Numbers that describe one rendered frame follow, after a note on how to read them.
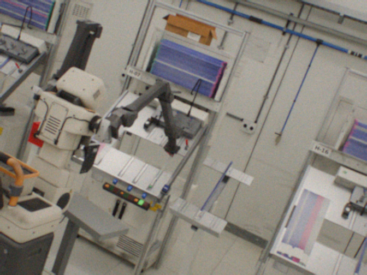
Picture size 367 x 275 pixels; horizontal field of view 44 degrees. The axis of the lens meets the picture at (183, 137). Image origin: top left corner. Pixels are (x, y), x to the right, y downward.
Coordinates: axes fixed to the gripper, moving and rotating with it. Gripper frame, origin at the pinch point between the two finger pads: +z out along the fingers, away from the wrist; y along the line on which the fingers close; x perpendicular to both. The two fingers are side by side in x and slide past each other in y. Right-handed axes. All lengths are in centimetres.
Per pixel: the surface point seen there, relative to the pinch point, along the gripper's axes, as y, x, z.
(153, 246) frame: -13, 48, 41
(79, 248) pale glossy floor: 42, 65, 69
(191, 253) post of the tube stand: -40, 45, 27
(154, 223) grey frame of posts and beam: -11.8, 44.0, 14.2
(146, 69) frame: 47, -48, -19
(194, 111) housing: 2.5, -37.8, -6.9
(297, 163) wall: -75, -126, 116
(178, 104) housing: 15.1, -38.0, -7.0
